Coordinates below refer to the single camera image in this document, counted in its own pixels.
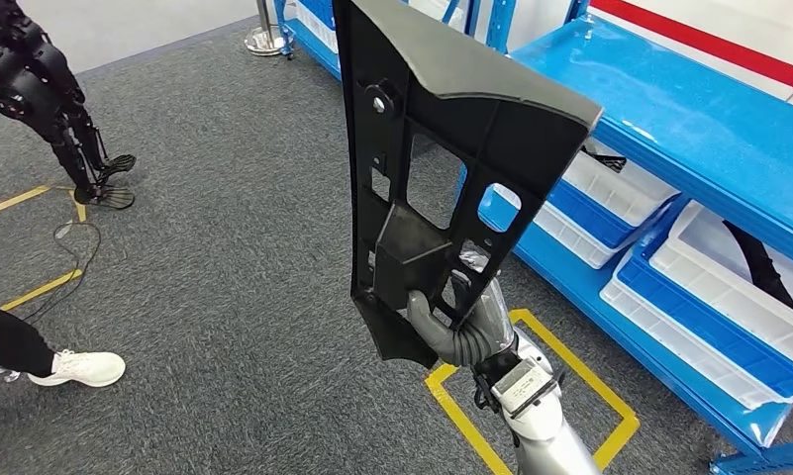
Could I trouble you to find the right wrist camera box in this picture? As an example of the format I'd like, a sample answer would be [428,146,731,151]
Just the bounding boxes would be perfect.
[490,356,556,419]

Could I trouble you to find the person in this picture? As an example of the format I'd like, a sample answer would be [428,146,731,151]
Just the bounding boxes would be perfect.
[0,300,127,389]

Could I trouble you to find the blue steel shelf rack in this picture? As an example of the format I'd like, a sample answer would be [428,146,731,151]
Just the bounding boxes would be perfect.
[274,0,482,81]
[461,0,793,475]

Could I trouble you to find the yellow floor tape square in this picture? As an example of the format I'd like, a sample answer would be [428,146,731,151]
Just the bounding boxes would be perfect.
[0,185,88,313]

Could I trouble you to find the black plastic plate bracket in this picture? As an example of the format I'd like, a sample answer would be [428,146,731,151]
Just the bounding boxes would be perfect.
[332,0,604,370]

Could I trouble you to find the chrome stanchion post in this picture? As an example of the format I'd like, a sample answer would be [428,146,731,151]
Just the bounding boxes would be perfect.
[245,0,297,58]

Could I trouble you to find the blue plastic bin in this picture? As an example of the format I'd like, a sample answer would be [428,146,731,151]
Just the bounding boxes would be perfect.
[545,178,640,250]
[615,226,793,400]

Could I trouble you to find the long curved black part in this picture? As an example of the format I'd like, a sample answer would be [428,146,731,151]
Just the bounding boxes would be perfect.
[722,221,793,318]

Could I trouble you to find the black legged humanoid robot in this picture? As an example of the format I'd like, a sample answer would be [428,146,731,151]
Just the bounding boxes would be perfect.
[0,0,137,211]

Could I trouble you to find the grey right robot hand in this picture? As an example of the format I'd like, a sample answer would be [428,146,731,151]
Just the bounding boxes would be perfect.
[405,269,518,365]

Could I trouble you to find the short black part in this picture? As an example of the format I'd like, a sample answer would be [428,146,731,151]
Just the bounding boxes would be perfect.
[579,146,628,174]

